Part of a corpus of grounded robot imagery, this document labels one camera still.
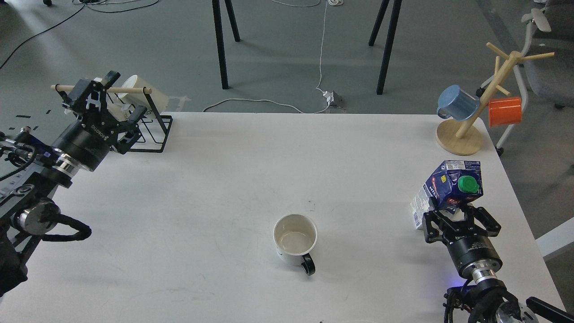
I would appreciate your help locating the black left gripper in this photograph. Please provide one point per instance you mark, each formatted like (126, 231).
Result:
(96, 131)

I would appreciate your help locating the cream cup on rack rear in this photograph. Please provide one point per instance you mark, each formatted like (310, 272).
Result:
(160, 99)

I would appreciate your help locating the wooden mug tree stand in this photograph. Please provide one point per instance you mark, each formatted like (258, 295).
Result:
(462, 138)

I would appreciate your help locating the black table legs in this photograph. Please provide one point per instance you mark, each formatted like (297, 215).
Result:
(218, 27)
(390, 37)

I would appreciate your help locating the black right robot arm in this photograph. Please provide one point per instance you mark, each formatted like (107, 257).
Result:
(483, 295)

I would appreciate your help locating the white mug black handle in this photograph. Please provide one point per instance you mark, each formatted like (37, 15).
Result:
(295, 235)

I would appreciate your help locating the orange mug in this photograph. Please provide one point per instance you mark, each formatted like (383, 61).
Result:
(504, 111)

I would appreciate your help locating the floor power socket box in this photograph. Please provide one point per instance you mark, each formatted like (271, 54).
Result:
(335, 101)

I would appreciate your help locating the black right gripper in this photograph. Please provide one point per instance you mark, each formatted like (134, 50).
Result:
(474, 257)

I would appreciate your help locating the black table legs right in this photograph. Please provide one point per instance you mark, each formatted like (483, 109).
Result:
(390, 37)

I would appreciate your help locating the white side table edge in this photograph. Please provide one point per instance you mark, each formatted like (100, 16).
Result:
(557, 241)

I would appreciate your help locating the black wire cup rack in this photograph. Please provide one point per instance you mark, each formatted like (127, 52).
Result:
(154, 126)

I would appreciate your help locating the blue milk carton green cap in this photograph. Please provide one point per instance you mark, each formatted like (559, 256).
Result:
(454, 182)

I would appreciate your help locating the black table legs left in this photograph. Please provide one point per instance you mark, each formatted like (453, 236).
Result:
(218, 27)

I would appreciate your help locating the blue mug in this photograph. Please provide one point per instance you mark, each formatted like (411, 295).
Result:
(456, 103)

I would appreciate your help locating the white cup on rack front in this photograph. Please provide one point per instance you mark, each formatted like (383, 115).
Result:
(121, 112)

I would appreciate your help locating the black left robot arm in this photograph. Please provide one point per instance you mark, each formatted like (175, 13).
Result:
(28, 213)

